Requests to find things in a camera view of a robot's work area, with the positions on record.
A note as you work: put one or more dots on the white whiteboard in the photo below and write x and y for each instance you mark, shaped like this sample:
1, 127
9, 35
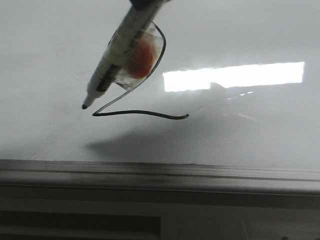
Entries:
247, 73

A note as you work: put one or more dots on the grey aluminium whiteboard frame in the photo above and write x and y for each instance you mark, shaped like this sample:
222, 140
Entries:
160, 177

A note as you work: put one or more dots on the red magnet taped to marker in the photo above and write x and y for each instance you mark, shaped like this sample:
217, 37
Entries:
143, 60

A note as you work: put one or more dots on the white black whiteboard marker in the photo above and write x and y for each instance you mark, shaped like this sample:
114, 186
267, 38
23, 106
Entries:
135, 23

